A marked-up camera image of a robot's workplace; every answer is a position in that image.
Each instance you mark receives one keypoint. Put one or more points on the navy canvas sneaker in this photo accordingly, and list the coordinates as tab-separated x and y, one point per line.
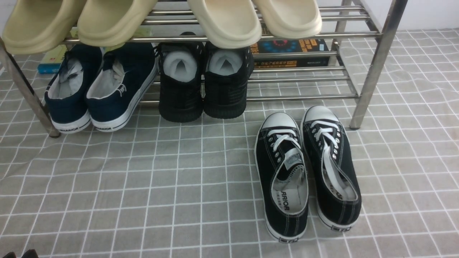
127	73
65	94

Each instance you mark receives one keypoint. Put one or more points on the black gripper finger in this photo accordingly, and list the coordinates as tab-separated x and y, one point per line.
10	255

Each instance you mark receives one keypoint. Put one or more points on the beige slipper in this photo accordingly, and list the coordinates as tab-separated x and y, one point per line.
37	26
105	23

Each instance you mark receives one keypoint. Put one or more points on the navy canvas sneaker left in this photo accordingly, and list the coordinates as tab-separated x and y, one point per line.
65	94

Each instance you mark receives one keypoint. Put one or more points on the black white sneaker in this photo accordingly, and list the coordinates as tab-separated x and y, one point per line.
282	171
325	143

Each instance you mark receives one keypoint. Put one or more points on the cream slipper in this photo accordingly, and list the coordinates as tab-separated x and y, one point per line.
228	24
291	19

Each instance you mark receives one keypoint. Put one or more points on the stainless steel shoe rack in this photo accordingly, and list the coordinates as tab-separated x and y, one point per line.
349	10

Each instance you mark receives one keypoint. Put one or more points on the beige slipper far left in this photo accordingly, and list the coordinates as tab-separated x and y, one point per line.
37	26

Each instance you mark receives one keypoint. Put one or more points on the black mesh shoe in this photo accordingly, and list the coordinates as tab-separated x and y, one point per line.
181	69
226	76

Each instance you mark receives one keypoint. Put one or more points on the navy canvas sneaker right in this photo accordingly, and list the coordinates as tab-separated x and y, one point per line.
127	73

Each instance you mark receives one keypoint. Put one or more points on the black colourful book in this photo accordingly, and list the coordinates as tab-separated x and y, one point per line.
287	46

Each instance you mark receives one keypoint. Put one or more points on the cream slipper far right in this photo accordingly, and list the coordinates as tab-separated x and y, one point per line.
291	19

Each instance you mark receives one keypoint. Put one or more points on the black mesh shoe left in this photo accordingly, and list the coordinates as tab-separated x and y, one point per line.
181	69

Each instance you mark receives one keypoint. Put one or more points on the black mesh shoe right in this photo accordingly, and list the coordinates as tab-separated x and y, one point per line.
226	76

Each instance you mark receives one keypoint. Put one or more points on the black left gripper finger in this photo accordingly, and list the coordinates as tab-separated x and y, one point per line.
31	253

